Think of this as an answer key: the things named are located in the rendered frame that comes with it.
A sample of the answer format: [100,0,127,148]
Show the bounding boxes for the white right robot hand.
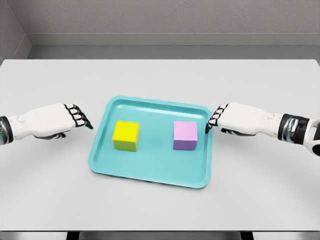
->
[205,102,271,137]

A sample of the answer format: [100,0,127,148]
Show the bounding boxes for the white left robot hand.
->
[27,103,94,140]

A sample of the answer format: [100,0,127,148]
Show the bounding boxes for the pink purple cube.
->
[172,120,198,152]

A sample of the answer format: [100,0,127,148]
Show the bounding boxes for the yellow cube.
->
[112,120,140,152]

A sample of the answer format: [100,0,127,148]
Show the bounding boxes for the teal rectangular tray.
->
[87,95,214,190]

